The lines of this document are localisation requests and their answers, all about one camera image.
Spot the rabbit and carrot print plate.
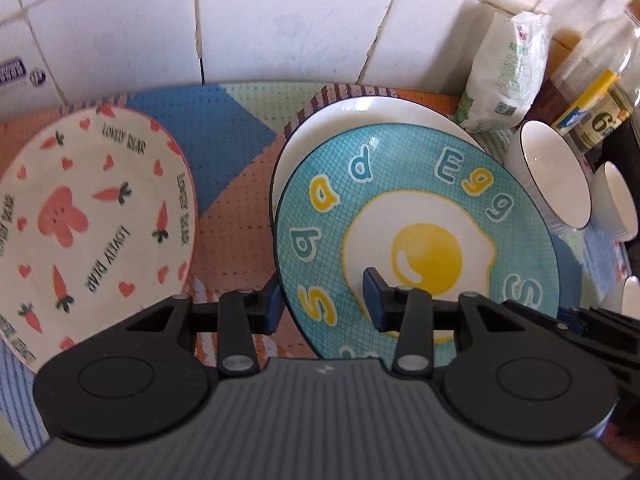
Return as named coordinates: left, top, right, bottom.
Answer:
left=0, top=105, right=201, bottom=376

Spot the white ribbed bowl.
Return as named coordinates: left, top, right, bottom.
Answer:
left=590, top=160, right=640, bottom=242
left=600, top=275, right=640, bottom=318
left=504, top=120, right=595, bottom=235

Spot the blue fried egg print plate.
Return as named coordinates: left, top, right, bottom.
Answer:
left=274, top=125, right=560, bottom=361

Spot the yellow-label cooking wine bottle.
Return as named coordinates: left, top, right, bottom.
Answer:
left=550, top=0, right=623, bottom=136

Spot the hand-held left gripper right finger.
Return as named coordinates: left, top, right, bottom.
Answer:
left=362, top=267, right=538, bottom=379

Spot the white plate with dark rim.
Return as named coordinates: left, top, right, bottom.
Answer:
left=270, top=95, right=493, bottom=221

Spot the colourful patterned table mat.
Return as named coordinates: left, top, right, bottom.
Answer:
left=0, top=82, right=640, bottom=411

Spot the wall sticker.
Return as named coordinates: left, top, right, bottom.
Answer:
left=0, top=55, right=47, bottom=88

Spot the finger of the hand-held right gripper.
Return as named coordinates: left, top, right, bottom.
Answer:
left=556, top=305, right=640, bottom=392

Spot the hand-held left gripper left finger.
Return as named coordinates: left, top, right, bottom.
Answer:
left=125, top=276, right=288, bottom=379

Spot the clear vinegar bottle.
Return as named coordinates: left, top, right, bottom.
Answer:
left=572, top=0, right=640, bottom=156

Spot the white green-print seasoning bag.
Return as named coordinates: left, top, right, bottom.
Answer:
left=456, top=10, right=553, bottom=133

